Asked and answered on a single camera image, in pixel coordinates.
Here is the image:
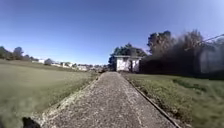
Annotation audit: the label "small white building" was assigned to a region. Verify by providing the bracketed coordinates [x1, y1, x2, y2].
[114, 54, 143, 73]

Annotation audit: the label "row of buildings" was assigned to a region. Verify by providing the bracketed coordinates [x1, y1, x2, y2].
[31, 58, 108, 73]

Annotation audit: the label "grey paved path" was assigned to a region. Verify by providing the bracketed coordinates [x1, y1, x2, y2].
[34, 71, 178, 128]

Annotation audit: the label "dark wood of trees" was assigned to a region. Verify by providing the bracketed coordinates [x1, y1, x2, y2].
[108, 29, 224, 80]

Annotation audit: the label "pale kerb strip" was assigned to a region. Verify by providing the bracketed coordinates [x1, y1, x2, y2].
[124, 77, 183, 128]

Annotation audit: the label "grass beside kerb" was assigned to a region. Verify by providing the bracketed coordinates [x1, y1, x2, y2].
[119, 72, 224, 128]

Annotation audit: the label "group of trees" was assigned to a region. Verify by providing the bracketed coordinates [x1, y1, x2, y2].
[0, 45, 39, 62]

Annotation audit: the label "overhead wires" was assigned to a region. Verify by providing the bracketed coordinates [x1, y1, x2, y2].
[195, 32, 224, 45]

